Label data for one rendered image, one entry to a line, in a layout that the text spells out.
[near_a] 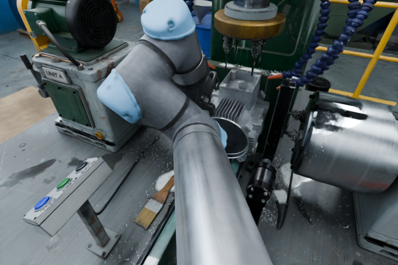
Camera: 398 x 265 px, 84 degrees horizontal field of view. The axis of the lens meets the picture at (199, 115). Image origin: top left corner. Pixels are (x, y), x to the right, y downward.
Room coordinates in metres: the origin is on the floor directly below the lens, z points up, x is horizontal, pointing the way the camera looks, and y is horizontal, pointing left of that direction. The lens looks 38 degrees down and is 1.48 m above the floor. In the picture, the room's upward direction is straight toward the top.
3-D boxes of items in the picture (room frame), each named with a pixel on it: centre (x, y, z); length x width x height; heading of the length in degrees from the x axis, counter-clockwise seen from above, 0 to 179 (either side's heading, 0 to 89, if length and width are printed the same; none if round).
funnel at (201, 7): (2.24, -0.03, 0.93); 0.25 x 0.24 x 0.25; 153
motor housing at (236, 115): (0.57, -0.11, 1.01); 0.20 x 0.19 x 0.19; 155
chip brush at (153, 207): (0.41, 0.13, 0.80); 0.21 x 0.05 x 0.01; 153
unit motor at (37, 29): (0.80, 0.48, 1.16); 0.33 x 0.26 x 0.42; 66
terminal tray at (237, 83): (0.61, -0.13, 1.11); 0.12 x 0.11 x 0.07; 155
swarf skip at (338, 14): (4.27, -2.83, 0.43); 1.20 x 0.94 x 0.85; 65
